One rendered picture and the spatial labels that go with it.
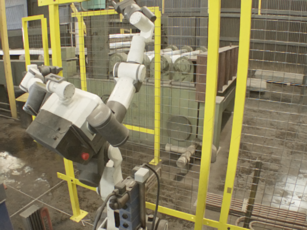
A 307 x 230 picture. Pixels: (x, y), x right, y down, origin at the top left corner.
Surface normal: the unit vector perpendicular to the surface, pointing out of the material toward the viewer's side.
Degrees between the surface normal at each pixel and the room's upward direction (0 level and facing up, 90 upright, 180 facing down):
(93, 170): 83
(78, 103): 39
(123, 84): 33
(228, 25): 90
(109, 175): 98
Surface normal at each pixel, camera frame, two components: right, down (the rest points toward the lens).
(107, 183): -0.30, 0.43
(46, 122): -0.19, -0.55
